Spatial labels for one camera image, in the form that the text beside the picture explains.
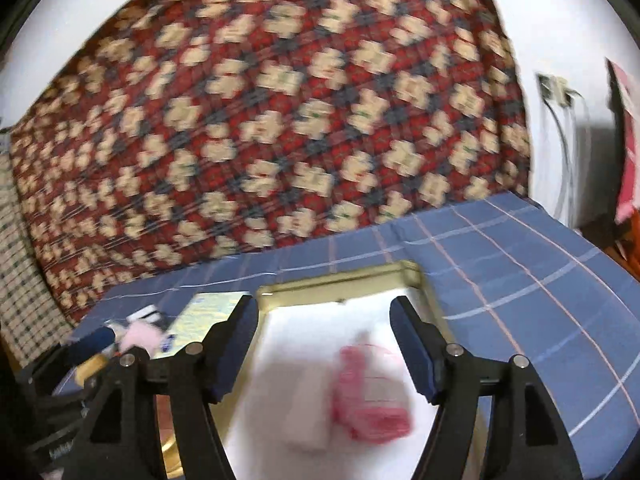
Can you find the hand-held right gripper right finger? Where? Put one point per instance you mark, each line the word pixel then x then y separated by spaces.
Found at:
pixel 410 345

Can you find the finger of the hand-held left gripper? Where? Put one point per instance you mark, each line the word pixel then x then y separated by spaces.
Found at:
pixel 95 342

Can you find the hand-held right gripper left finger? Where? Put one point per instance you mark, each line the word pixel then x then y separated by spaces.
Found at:
pixel 235 345

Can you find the pink fluffy plush toy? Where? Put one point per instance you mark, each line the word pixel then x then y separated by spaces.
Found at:
pixel 140 337

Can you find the yellow dotted tissue pack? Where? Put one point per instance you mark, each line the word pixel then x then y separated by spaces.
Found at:
pixel 200 317

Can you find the checked cream cloth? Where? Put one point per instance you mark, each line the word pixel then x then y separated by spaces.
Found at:
pixel 25 285

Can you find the blue plaid bed sheet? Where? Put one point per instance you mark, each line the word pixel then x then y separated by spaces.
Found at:
pixel 525 285

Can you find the red plaid bear-print blanket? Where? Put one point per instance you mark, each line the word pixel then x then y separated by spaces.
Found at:
pixel 300 110

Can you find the pink hanging cloth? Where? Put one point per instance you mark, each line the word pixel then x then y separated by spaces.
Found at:
pixel 627 160

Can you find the white wall socket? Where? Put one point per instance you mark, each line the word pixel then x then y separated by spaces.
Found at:
pixel 552 89

